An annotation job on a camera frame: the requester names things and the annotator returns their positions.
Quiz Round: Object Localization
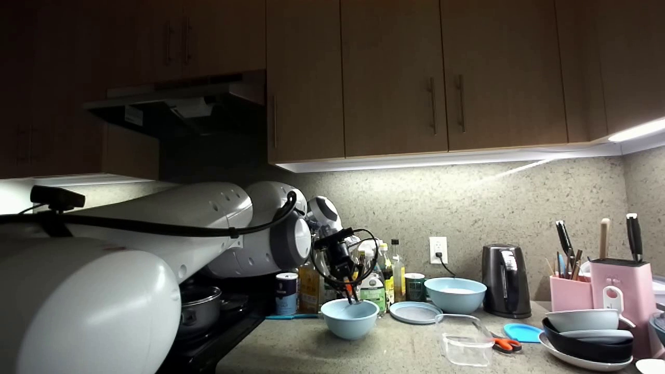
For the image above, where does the pink knife block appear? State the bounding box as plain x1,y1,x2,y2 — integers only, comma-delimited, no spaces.
590,257,661,358

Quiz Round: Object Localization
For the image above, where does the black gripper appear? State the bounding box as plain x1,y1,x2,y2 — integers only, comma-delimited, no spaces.
311,229,359,304

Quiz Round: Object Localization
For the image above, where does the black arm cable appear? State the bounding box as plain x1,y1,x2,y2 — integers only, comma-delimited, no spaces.
0,190,382,293

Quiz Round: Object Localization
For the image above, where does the black electric kettle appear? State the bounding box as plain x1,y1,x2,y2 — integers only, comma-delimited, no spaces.
483,245,533,320

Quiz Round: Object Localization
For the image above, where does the black cooking pot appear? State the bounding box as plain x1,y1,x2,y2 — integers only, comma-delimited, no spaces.
182,287,223,334

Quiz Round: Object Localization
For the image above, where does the red handled tool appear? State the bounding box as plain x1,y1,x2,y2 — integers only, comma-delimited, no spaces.
440,314,521,354

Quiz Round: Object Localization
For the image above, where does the blue round lid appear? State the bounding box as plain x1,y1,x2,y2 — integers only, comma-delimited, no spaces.
503,323,541,343

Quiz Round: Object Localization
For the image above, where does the under cabinet light strip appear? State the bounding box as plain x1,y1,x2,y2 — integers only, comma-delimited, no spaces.
610,116,665,144

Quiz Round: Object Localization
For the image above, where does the green label spray bottle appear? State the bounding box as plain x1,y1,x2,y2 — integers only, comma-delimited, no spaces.
359,251,386,316

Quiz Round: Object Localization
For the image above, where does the range hood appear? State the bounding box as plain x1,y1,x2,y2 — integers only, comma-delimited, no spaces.
84,70,266,139

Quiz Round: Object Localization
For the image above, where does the olive oil bottle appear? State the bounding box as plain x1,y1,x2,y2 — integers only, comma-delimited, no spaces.
389,240,406,304

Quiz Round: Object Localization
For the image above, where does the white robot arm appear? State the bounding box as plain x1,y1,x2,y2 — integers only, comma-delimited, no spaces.
0,184,369,374

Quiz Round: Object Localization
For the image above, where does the blue white salt canister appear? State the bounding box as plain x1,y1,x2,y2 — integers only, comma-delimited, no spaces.
276,273,298,316

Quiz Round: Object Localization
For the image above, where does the stack of dark bowls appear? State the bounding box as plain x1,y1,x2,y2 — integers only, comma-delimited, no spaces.
542,309,634,363

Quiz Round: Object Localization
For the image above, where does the pink utensil holder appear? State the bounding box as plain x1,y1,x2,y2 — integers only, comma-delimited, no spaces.
549,276,593,311

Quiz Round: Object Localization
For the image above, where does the light blue back bowl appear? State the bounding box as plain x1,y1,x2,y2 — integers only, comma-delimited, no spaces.
425,276,486,314

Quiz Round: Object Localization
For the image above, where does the black camera on stand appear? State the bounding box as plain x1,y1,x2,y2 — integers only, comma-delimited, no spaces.
29,186,85,213

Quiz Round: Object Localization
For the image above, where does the light blue plate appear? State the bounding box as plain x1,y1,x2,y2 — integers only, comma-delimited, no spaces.
389,301,440,327

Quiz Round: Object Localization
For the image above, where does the light blue front bowl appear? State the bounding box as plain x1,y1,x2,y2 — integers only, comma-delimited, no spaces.
320,300,379,340

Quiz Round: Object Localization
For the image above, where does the white wall outlet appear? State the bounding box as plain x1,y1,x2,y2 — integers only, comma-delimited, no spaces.
429,238,447,265

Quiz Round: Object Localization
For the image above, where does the teal silicone spatula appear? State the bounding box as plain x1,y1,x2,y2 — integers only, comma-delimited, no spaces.
266,314,320,320

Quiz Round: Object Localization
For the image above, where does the light blue bowl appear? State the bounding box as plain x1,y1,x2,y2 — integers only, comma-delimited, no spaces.
425,276,486,314
320,300,379,340

